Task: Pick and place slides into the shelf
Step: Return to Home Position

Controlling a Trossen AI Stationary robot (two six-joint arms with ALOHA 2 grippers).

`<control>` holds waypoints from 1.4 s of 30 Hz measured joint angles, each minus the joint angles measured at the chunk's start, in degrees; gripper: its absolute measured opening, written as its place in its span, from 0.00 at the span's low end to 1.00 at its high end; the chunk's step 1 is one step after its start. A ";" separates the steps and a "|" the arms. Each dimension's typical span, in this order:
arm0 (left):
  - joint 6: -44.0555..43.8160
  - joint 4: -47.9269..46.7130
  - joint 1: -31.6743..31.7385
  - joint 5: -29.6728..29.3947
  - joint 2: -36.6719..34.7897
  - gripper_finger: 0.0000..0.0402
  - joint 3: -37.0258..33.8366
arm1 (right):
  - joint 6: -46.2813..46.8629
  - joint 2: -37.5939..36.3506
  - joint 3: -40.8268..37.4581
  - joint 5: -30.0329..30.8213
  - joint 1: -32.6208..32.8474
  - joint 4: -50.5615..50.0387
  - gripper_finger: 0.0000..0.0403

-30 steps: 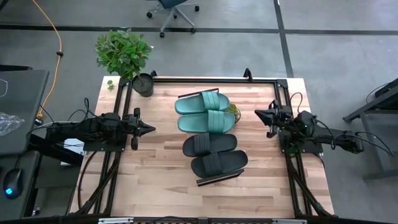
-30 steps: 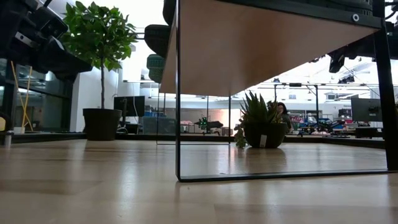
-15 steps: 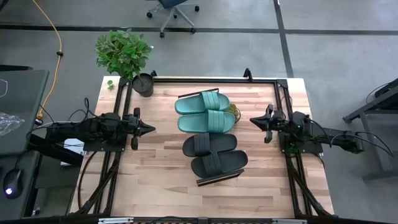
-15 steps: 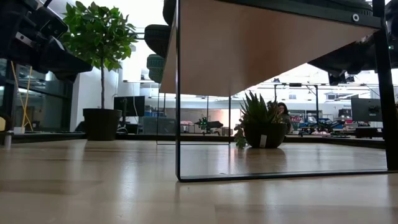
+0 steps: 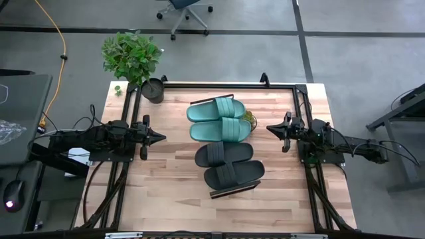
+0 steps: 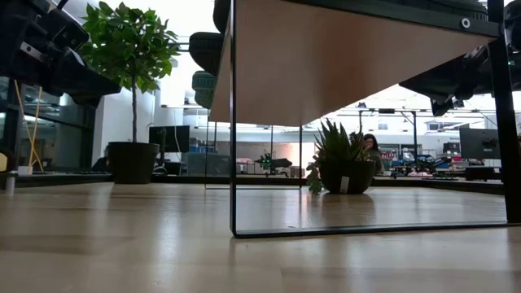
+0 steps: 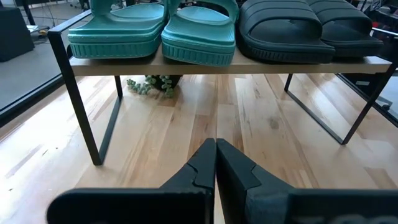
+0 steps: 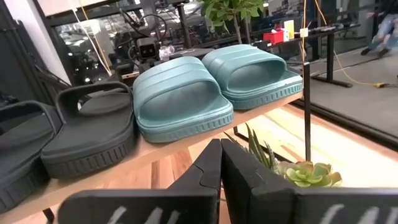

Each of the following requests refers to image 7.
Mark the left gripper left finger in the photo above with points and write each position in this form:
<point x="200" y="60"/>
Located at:
<point x="174" y="205"/>

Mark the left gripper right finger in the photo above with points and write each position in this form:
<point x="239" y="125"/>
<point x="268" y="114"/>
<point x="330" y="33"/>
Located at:
<point x="248" y="199"/>

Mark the green rubber slide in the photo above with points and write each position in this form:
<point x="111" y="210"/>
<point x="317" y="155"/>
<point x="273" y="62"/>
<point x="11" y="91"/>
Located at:
<point x="199" y="37"/>
<point x="118" y="34"/>

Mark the succulent in black pot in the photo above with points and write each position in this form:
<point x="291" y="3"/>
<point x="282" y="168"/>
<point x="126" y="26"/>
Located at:
<point x="164" y="82"/>

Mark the tilted wooden board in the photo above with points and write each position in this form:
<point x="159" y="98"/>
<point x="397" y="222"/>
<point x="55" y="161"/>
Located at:
<point x="217" y="66"/>

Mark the black aluminium table frame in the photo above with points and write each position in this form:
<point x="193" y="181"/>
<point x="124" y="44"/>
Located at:
<point x="31" y="101"/>

